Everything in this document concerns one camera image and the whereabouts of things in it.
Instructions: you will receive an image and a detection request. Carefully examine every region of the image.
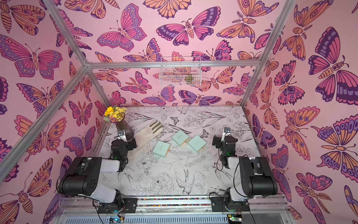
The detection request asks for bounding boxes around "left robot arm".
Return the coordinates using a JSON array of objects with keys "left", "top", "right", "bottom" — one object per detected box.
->
[{"left": 56, "top": 138, "right": 137, "bottom": 213}]

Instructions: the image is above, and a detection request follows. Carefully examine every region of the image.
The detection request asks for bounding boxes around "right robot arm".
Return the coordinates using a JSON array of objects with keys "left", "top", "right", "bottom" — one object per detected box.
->
[{"left": 209, "top": 134, "right": 278, "bottom": 212}]

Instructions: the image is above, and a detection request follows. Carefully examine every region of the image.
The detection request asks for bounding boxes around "mint jewelry box right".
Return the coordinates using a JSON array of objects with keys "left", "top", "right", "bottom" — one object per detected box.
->
[{"left": 188, "top": 135, "right": 207, "bottom": 153}]

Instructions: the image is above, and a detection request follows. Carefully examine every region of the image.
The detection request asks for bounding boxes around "glass vase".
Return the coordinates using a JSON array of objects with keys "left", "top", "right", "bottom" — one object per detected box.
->
[{"left": 115, "top": 119, "right": 134, "bottom": 140}]

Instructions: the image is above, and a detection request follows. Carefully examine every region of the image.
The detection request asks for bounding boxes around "beige garden glove far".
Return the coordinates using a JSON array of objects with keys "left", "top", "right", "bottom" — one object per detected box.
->
[{"left": 134, "top": 120, "right": 164, "bottom": 147}]

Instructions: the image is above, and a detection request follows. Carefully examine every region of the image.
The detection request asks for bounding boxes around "yellow flower bouquet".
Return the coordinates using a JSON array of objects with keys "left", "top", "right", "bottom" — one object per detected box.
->
[{"left": 103, "top": 106, "right": 127, "bottom": 123}]

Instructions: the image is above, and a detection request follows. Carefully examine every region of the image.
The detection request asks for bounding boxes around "green fruit in basket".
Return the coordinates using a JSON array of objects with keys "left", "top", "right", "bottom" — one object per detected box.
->
[{"left": 185, "top": 74, "right": 195, "bottom": 85}]

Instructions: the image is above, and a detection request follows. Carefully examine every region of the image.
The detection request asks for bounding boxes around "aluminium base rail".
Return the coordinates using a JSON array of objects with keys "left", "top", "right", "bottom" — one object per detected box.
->
[{"left": 56, "top": 194, "right": 288, "bottom": 215}]

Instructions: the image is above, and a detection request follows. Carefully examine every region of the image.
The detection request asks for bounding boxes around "white wire basket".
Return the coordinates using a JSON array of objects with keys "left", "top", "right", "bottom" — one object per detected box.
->
[{"left": 158, "top": 56, "right": 202, "bottom": 88}]

